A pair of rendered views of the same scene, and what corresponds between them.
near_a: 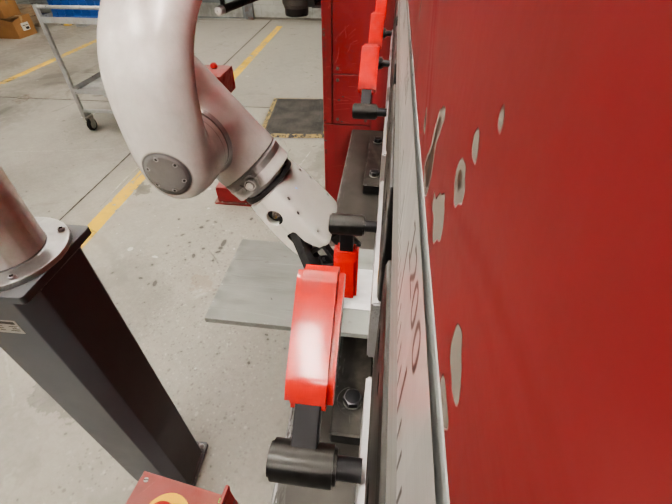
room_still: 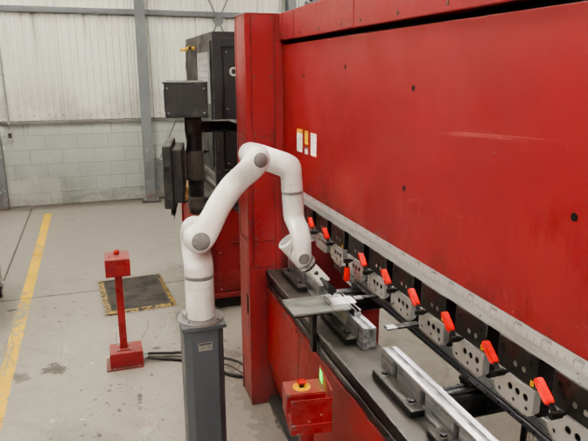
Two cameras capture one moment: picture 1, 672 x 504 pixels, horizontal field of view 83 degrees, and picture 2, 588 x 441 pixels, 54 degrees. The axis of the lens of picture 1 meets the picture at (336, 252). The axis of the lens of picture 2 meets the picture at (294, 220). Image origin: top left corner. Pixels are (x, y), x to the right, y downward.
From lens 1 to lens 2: 2.15 m
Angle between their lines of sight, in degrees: 35
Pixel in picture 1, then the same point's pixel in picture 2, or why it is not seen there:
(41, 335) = (218, 348)
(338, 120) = (257, 266)
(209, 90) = not seen: hidden behind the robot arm
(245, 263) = (290, 304)
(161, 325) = not seen: outside the picture
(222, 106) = not seen: hidden behind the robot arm
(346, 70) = (261, 239)
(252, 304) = (305, 310)
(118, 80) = (299, 240)
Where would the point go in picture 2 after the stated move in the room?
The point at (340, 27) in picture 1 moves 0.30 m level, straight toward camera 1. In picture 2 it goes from (257, 220) to (278, 232)
